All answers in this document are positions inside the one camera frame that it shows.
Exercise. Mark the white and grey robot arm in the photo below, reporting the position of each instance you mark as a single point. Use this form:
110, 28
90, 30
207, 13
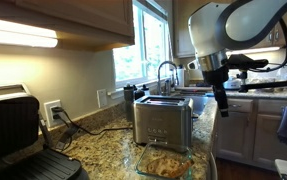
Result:
209, 30

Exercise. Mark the white wall switch plate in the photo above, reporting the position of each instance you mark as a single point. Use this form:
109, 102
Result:
102, 98

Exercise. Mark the black bar-shaped camera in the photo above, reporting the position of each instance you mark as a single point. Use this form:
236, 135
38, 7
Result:
249, 63

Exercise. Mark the under-cabinet light strip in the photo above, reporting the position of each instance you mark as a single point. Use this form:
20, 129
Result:
16, 33
259, 50

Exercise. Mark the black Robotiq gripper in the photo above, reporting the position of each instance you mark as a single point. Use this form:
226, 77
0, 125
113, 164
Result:
216, 76

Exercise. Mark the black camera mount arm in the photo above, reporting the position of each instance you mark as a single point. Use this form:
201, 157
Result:
269, 85

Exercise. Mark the black bottle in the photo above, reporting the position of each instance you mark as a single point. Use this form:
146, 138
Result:
129, 103

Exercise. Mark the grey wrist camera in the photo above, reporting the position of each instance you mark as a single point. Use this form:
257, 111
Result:
194, 64

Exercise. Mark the stainless steel two-slot toaster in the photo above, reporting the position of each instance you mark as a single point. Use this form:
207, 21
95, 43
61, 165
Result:
163, 123

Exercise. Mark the white cooking pot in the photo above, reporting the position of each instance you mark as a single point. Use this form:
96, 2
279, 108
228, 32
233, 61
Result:
232, 84

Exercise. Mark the white wall power outlet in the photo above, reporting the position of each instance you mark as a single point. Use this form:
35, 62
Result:
48, 110

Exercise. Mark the black panini grill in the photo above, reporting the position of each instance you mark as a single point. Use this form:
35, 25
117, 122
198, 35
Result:
13, 126

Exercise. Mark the kitchen window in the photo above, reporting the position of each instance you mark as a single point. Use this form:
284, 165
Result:
139, 50

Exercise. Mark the chrome kitchen faucet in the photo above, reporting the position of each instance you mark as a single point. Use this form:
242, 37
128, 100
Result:
168, 87

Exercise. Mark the clear glass baking dish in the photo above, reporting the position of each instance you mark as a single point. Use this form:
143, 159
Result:
163, 150

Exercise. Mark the white paper towel roll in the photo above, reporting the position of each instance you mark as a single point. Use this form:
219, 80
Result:
183, 76

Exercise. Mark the wooden wall cabinet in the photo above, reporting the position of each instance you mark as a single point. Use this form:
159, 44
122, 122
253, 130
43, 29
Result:
66, 16

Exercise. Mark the beige base cabinet with drawers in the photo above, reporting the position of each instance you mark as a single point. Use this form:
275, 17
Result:
236, 133

